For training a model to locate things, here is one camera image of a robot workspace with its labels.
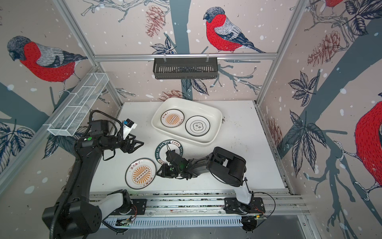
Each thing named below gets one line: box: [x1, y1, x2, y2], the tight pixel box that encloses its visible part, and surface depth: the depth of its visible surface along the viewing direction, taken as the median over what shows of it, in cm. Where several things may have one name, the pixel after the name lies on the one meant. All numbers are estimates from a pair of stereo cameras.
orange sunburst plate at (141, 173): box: [124, 157, 157, 190], surface depth 86 cm
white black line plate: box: [185, 115, 211, 137], surface depth 106 cm
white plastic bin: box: [151, 97, 223, 146], surface depth 109 cm
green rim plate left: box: [154, 139, 184, 165], surface depth 97 cm
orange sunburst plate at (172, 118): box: [160, 108, 186, 128], surface depth 112 cm
